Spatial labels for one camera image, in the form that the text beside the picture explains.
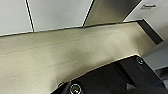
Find dark cabinet toe kick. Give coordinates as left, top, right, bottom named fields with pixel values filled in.
left=135, top=19, right=165, bottom=45

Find white cabinet drawer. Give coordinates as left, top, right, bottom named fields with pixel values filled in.
left=123, top=0, right=168, bottom=23

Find white base cabinet door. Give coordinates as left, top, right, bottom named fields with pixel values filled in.
left=27, top=0, right=94, bottom=33
left=0, top=0, right=34, bottom=37

